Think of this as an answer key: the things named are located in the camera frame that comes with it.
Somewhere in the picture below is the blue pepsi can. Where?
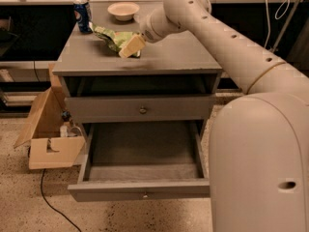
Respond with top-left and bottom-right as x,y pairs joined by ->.
73,0 -> 92,34

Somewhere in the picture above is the grey middle drawer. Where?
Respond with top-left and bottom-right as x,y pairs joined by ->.
65,96 -> 214,123

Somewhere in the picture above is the green jalapeno chip bag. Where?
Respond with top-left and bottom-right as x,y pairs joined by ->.
89,22 -> 144,57

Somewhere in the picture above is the white ceramic bowl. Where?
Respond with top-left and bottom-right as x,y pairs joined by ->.
107,2 -> 140,21

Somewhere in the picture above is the grey drawer cabinet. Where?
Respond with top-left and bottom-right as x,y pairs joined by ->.
52,0 -> 224,137

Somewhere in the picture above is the open cardboard box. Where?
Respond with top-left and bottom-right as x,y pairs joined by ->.
14,64 -> 85,169

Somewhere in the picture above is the open grey bottom drawer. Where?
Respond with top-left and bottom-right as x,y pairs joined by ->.
68,121 -> 210,202

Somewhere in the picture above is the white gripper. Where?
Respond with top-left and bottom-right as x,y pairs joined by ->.
119,7 -> 181,58

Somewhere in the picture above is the black floor cable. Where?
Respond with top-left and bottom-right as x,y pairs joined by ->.
40,168 -> 83,232

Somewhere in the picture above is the white hanging cable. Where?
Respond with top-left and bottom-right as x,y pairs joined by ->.
261,0 -> 292,49

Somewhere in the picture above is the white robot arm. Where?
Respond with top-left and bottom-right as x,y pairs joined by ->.
121,0 -> 309,232

